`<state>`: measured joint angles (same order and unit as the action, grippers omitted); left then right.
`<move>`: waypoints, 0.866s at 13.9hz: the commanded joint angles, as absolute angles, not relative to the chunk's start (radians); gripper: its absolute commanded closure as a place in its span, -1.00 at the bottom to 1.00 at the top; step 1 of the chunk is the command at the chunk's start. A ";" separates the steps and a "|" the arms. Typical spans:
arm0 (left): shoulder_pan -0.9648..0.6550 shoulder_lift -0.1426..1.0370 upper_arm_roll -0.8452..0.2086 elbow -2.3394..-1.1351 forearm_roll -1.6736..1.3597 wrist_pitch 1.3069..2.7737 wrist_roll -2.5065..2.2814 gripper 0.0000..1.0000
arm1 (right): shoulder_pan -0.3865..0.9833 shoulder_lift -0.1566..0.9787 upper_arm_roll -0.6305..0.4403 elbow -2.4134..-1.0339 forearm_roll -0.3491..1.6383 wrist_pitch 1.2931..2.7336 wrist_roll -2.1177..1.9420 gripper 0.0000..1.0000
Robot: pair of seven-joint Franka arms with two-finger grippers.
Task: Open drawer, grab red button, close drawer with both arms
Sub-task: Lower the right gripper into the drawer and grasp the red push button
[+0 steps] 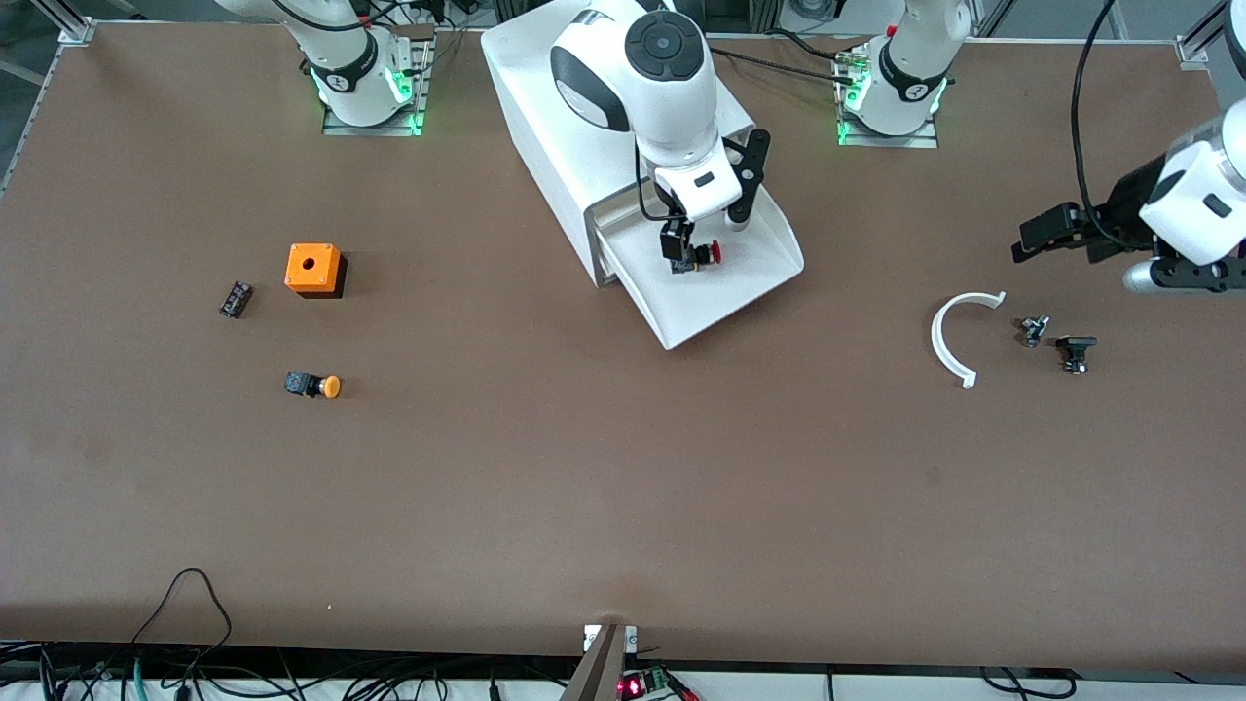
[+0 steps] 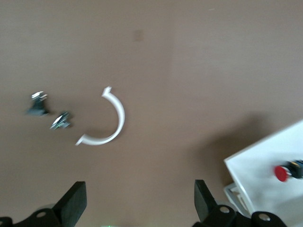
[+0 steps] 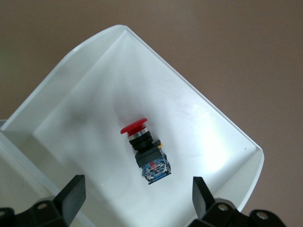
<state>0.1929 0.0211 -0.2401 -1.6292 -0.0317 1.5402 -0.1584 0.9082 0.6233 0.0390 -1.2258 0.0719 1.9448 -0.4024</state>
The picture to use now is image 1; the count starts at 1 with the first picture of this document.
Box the black looped cable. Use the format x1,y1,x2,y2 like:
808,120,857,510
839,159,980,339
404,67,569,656
131,568,235,673

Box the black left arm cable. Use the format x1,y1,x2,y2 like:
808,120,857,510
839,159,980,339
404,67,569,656
1069,0,1120,249

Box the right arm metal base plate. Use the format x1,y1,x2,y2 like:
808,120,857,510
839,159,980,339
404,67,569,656
322,24,433,137

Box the brown camera stand post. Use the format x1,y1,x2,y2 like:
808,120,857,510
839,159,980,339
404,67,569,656
560,623,639,701

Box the circuit board with red light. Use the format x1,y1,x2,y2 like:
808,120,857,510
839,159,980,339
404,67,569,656
619,665,697,701

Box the black cable behind cabinet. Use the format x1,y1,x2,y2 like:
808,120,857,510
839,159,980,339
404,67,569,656
709,27,860,87

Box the black cable under table edge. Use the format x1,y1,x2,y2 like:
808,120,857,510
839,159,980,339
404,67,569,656
978,667,1078,701

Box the orange push button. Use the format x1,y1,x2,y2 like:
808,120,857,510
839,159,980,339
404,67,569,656
284,370,343,400

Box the orange box with hole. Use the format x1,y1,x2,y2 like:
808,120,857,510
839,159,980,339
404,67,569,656
284,243,348,300

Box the white curved plastic bracket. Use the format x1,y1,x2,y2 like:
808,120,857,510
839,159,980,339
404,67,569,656
931,290,1008,390

